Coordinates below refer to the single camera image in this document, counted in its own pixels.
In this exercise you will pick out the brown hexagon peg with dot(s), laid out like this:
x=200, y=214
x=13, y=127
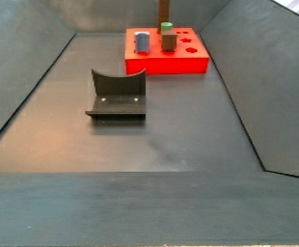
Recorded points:
x=164, y=12

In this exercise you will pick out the red shape sorter board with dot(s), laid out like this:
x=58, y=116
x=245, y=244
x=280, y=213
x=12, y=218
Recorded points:
x=189, y=59

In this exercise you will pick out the black curved holder stand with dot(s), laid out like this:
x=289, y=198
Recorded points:
x=120, y=95

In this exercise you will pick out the brown heart shaped peg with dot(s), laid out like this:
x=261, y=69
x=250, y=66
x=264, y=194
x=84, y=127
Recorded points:
x=169, y=40

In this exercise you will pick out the blue arch shaped peg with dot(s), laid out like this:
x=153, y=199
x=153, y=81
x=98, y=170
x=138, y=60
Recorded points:
x=142, y=42

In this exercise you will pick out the tall brown cylinder peg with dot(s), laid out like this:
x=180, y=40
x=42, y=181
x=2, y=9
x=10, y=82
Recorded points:
x=166, y=26

